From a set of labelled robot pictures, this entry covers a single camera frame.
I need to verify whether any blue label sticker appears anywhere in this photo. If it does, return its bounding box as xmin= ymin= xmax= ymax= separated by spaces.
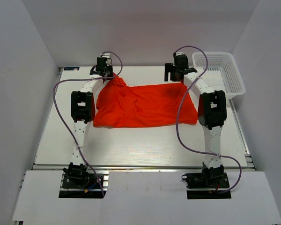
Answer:
xmin=63 ymin=67 xmax=80 ymax=71

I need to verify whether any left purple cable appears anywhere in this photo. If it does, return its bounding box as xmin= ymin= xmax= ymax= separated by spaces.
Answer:
xmin=52 ymin=51 xmax=123 ymax=198

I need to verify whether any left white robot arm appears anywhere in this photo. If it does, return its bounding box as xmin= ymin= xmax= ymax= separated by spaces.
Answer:
xmin=71 ymin=53 xmax=114 ymax=165

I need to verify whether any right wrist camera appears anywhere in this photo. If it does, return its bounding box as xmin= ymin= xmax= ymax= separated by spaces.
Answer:
xmin=173 ymin=52 xmax=184 ymax=56

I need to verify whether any orange t shirt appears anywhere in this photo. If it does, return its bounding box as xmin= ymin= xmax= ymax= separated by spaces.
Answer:
xmin=93 ymin=77 xmax=198 ymax=128

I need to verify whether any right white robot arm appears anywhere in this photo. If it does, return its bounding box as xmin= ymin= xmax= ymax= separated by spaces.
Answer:
xmin=164 ymin=52 xmax=227 ymax=169

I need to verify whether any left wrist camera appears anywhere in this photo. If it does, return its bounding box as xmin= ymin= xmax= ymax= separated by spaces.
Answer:
xmin=100 ymin=53 xmax=111 ymax=59

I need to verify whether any white plastic mesh basket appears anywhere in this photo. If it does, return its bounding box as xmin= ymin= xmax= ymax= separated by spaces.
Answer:
xmin=192 ymin=52 xmax=245 ymax=99

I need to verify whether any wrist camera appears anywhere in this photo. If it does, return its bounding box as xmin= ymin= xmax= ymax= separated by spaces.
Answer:
xmin=173 ymin=52 xmax=184 ymax=56
xmin=100 ymin=53 xmax=111 ymax=59

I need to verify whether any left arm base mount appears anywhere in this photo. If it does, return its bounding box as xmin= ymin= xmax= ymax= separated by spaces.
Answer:
xmin=59 ymin=163 xmax=108 ymax=199

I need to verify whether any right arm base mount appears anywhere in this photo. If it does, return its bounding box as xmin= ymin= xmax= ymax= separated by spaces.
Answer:
xmin=181 ymin=166 xmax=231 ymax=200

